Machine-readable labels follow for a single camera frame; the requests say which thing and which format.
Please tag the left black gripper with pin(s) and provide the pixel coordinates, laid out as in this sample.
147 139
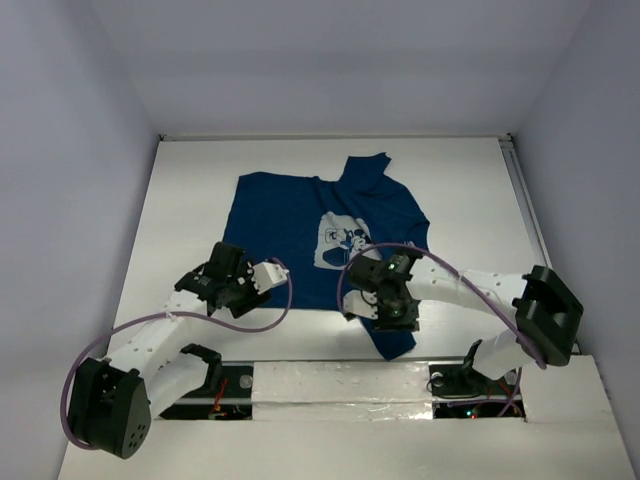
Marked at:
245 298

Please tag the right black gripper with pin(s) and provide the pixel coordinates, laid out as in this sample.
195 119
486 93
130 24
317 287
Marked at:
407 322

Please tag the blue printed t-shirt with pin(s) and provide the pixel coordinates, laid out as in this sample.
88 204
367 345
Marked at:
315 226

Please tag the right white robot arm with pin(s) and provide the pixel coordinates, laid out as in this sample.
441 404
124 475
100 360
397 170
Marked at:
436 280

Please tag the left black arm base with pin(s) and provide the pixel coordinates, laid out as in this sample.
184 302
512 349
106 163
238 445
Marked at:
230 399

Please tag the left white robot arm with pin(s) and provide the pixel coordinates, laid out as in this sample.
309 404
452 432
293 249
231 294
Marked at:
109 403

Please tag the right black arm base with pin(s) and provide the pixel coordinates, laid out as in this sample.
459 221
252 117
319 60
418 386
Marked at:
461 392

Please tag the white foam strip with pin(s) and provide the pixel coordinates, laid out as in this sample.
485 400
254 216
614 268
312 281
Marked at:
353 391

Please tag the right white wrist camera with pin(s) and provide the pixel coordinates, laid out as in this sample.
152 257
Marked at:
360 304

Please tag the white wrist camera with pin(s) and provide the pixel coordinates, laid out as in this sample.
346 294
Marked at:
267 275
360 304

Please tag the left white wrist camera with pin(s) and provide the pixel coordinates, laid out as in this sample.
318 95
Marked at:
267 275

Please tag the aluminium rail at right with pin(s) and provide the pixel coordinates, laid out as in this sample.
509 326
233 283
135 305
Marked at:
540 240

